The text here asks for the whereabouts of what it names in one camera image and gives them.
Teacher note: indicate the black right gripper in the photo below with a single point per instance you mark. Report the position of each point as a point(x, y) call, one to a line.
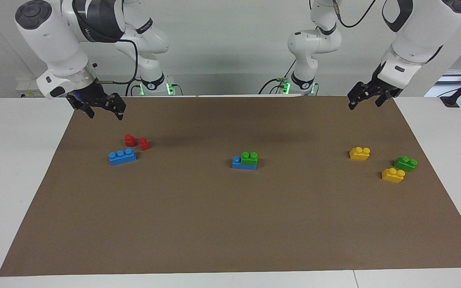
point(94, 98)

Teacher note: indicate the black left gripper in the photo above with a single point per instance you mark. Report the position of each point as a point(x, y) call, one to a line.
point(374, 90)

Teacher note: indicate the green two-stud toy block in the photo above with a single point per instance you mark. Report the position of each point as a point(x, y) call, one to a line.
point(249, 158)
point(405, 164)

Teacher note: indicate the blue three-stud toy block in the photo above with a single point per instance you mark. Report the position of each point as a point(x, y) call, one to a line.
point(122, 157)
point(242, 165)

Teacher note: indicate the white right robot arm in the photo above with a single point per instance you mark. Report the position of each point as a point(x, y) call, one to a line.
point(58, 44)

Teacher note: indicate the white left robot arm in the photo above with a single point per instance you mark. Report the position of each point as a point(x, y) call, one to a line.
point(414, 36)

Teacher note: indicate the red toy block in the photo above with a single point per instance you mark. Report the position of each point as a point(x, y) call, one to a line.
point(144, 144)
point(130, 140)

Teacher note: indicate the yellow two-stud toy block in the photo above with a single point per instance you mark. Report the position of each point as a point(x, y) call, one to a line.
point(393, 176)
point(359, 154)

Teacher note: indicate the brown table mat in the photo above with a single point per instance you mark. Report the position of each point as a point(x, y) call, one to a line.
point(230, 216)

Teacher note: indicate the white wall socket box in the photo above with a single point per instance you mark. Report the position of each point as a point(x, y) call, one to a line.
point(30, 88)

